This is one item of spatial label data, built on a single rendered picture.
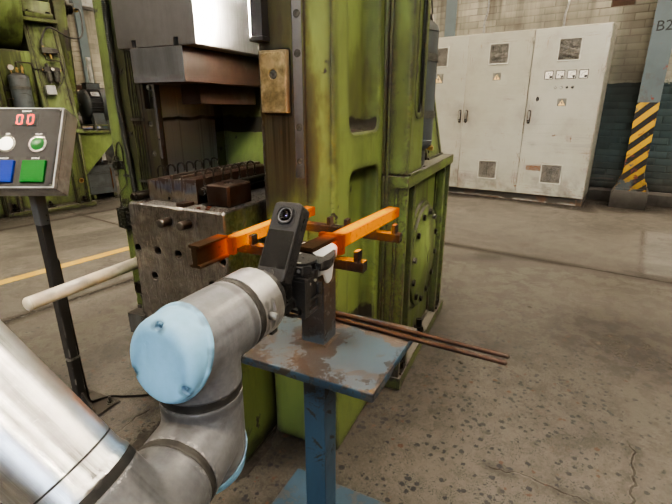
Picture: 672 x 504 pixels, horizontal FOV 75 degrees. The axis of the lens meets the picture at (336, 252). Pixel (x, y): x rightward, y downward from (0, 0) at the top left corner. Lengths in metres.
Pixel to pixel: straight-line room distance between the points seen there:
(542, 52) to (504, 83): 0.53
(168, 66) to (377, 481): 1.46
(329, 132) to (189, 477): 1.03
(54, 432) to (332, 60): 1.10
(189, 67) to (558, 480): 1.77
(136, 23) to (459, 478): 1.75
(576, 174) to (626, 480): 4.75
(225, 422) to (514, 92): 6.06
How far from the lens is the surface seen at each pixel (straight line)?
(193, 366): 0.45
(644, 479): 1.98
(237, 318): 0.48
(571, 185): 6.29
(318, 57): 1.33
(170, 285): 1.53
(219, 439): 0.51
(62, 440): 0.43
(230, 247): 0.89
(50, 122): 1.76
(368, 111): 1.65
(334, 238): 0.73
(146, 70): 1.50
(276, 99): 1.36
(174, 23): 1.43
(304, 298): 0.62
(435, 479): 1.71
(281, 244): 0.59
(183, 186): 1.45
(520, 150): 6.37
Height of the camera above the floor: 1.20
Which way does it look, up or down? 18 degrees down
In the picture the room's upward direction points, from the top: straight up
